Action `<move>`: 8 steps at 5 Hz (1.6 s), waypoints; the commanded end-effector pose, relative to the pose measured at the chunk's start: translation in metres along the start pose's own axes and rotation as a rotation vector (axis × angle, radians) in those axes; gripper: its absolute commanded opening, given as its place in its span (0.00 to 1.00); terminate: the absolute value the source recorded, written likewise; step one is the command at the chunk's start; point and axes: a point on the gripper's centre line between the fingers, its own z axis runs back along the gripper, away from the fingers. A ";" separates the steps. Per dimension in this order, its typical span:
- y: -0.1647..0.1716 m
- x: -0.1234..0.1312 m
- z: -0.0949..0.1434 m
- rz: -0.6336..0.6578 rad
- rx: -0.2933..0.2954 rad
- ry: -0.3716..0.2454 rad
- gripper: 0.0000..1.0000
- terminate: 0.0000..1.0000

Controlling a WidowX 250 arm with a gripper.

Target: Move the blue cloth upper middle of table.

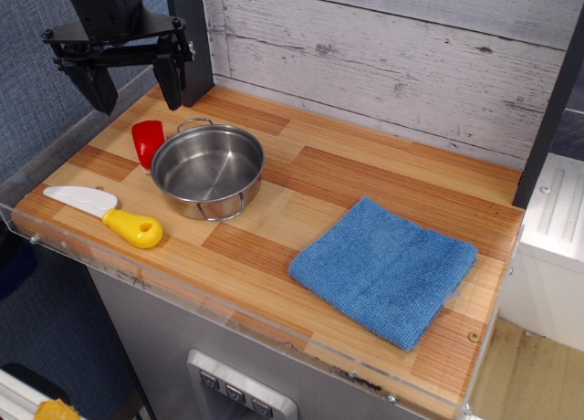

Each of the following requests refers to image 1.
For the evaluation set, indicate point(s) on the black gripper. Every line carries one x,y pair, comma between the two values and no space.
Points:
156,39

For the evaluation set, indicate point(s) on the blue towel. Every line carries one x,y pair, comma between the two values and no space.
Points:
385,272

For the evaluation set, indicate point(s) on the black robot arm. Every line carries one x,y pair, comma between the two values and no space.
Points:
120,33

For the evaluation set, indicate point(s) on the red toy pepper piece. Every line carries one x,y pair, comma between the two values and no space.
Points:
148,137

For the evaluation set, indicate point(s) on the stainless steel pot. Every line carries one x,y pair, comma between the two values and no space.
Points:
209,171

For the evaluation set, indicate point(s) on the silver toy fridge cabinet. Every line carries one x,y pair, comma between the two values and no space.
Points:
157,336

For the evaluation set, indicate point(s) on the silver dispenser button panel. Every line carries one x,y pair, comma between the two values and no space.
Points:
222,392

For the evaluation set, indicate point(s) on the white side cabinet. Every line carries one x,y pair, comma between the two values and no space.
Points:
544,290

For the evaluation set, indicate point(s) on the black left shelf post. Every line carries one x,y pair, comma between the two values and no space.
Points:
199,72

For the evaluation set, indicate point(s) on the black shelf post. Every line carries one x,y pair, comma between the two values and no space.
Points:
557,103
199,72

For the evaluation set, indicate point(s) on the yellow handled toy knife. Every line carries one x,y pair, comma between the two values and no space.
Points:
141,231

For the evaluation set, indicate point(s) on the black right shelf post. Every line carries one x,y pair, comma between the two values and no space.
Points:
557,103

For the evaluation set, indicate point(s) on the clear acrylic guard rail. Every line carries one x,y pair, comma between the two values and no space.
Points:
329,140

